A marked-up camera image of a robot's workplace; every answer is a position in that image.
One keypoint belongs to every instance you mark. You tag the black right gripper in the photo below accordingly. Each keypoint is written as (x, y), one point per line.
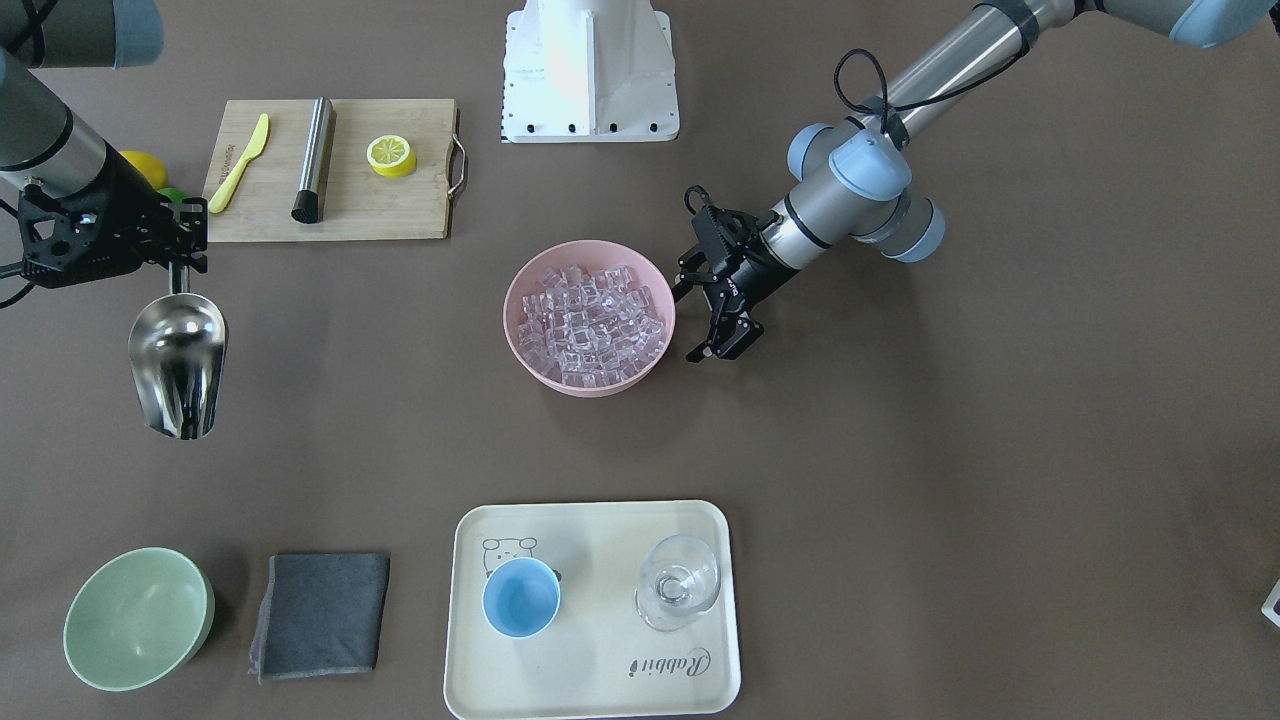
(138, 212)

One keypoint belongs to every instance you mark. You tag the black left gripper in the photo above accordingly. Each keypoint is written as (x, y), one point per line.
(757, 263)

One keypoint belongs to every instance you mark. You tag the metal ice scoop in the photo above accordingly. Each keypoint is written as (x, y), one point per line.
(177, 346)

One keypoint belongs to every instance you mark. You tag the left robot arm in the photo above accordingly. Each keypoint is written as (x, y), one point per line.
(852, 180)

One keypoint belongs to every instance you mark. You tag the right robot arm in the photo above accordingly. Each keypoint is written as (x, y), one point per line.
(42, 140)

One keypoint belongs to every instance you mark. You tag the pile of clear ice cubes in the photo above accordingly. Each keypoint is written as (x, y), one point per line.
(589, 330)

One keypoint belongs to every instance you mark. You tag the light blue cup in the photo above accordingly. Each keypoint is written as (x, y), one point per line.
(521, 598)

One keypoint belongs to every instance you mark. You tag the yellow lemon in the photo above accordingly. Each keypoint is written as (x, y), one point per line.
(150, 168)

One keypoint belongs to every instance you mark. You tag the green lime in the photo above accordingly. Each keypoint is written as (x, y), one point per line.
(173, 194)

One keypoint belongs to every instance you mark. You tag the yellow plastic knife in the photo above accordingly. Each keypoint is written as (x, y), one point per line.
(253, 150)

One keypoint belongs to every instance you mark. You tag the pink bowl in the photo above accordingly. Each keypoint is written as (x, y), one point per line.
(592, 255)

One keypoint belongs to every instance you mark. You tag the steel muddler black tip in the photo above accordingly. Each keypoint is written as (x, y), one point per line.
(310, 197)

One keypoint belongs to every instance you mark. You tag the bamboo cutting board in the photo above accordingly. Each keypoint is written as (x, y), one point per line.
(359, 204)

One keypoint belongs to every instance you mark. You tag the clear wine glass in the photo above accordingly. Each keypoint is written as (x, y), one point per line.
(679, 581)

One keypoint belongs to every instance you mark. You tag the half lemon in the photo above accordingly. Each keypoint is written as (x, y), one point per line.
(391, 156)

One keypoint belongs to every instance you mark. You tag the cream serving tray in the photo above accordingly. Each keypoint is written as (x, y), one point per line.
(598, 658)

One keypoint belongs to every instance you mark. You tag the green bowl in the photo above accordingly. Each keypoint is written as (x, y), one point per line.
(137, 619)

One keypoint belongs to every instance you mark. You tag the grey folded cloth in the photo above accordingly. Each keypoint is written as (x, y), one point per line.
(320, 616)

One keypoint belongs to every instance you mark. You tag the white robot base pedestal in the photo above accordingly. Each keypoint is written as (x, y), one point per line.
(589, 72)

